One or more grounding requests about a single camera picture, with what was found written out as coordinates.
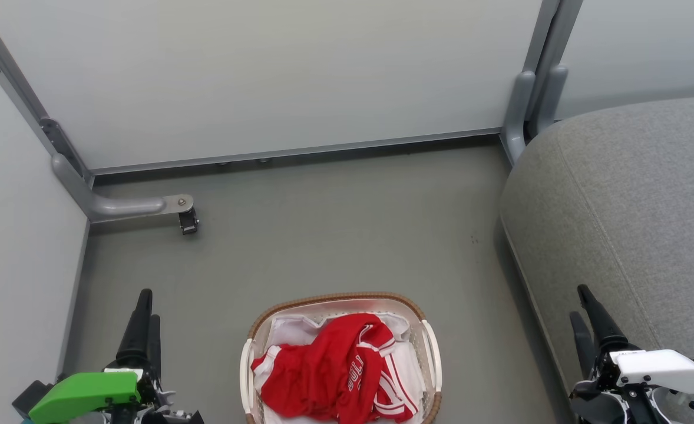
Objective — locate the grey partition foot with plate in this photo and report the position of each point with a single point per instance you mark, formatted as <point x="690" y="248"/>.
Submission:
<point x="123" y="206"/>

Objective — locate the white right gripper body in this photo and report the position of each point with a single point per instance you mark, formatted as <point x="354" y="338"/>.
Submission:
<point x="659" y="368"/>

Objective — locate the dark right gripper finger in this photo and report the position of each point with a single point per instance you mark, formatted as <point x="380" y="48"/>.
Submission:
<point x="584" y="344"/>
<point x="605" y="330"/>

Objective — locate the grey partition corner post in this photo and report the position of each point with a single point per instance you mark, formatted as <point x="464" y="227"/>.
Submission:
<point x="17" y="88"/>
<point x="550" y="35"/>

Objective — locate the grey curved partition foot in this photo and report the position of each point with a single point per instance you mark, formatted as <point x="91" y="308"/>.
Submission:
<point x="550" y="97"/>
<point x="518" y="112"/>

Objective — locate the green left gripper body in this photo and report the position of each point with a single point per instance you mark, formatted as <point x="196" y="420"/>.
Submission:
<point x="82" y="394"/>

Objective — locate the grey partition bottom rail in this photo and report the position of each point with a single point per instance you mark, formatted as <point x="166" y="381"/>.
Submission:
<point x="294" y="152"/>

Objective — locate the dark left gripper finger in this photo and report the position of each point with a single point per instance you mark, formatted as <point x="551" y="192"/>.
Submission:
<point x="136" y="333"/>
<point x="155" y="347"/>

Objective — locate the grey fabric sofa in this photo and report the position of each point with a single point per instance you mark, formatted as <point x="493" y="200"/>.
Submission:
<point x="630" y="212"/>

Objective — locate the red sports jersey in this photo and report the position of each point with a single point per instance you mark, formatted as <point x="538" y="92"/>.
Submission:
<point x="329" y="371"/>

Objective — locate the white laundry basket brown rim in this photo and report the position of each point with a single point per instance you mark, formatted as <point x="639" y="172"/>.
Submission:
<point x="432" y="353"/>

